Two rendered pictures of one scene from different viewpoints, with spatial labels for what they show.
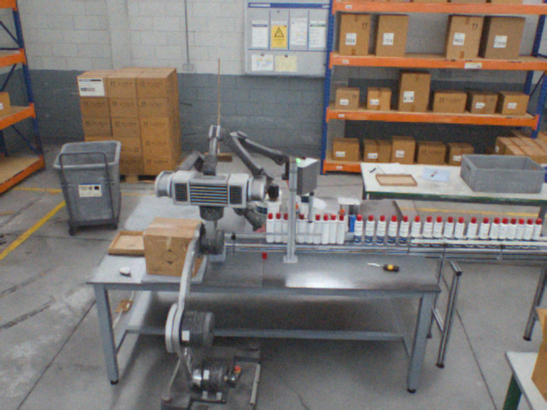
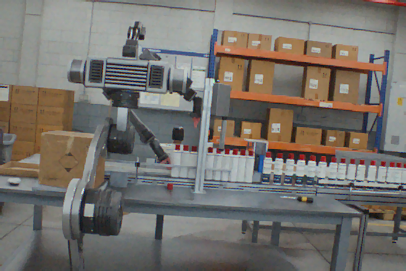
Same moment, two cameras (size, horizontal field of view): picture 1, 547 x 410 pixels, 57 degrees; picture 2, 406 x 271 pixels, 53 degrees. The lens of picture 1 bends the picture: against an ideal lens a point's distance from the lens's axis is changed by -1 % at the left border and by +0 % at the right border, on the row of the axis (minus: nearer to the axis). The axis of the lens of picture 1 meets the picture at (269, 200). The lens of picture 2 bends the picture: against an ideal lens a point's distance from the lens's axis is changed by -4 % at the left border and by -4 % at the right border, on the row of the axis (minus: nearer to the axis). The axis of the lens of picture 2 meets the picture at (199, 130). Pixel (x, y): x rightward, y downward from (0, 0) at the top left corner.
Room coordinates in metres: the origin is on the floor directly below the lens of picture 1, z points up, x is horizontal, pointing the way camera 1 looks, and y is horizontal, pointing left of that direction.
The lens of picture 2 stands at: (0.38, 0.23, 1.33)
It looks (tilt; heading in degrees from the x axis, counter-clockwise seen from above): 3 degrees down; 352
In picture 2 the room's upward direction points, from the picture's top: 6 degrees clockwise
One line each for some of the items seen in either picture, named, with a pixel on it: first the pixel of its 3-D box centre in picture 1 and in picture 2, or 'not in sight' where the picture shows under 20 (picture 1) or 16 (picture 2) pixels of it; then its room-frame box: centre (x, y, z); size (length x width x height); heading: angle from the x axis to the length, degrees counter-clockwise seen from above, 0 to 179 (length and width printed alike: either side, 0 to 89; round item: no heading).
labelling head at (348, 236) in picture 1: (347, 219); (254, 160); (3.04, -0.52, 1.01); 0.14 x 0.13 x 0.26; 89
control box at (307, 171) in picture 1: (303, 176); (216, 99); (2.87, -0.21, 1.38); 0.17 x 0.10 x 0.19; 144
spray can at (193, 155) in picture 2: (286, 228); (193, 161); (2.95, -0.11, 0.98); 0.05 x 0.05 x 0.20
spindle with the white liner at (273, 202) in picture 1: (273, 203); (176, 148); (3.24, -0.03, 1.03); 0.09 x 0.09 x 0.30
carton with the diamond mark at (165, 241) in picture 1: (174, 246); (74, 159); (2.68, 0.57, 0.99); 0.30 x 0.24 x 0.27; 83
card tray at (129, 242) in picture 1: (136, 242); (27, 169); (2.98, 0.90, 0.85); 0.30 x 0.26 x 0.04; 89
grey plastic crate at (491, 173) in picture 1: (500, 173); (368, 164); (4.24, -2.08, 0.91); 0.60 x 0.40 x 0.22; 88
